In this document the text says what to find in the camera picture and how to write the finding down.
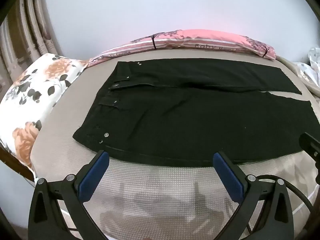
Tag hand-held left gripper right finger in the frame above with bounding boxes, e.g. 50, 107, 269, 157
212, 151, 294, 240

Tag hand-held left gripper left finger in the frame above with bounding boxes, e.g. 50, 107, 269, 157
29, 150, 110, 240

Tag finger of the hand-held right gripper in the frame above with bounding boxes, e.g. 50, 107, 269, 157
299, 132, 320, 172

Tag black pants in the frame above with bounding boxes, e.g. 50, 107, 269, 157
72, 58, 318, 168

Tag white dotted cloth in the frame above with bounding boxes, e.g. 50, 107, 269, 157
292, 47, 320, 88

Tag white floral pillow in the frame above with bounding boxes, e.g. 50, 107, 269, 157
0, 53, 89, 175

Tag pink striped pillow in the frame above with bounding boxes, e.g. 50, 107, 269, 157
89, 29, 277, 67

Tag beige striped curtain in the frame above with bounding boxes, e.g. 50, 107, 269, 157
0, 0, 63, 98

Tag black cable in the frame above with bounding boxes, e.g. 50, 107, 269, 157
246, 174, 316, 235

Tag wooden bed frame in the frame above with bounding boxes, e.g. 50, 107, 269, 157
0, 146, 35, 182

